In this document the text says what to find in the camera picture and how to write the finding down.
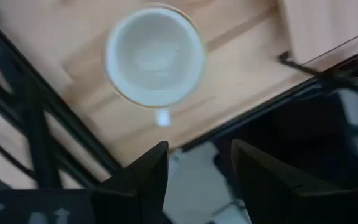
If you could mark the black aluminium table frame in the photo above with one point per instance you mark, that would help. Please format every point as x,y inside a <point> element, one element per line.
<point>38,133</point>

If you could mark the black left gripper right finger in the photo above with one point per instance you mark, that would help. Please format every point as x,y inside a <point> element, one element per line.
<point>275,193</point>

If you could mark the white ceramic mug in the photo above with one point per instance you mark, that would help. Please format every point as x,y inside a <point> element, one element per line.
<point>153,56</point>

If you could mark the wooden shelf with black ends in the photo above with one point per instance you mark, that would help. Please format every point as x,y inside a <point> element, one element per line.
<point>322,28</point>

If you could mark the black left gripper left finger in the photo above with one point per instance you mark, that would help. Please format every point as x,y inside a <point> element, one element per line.
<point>129,199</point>

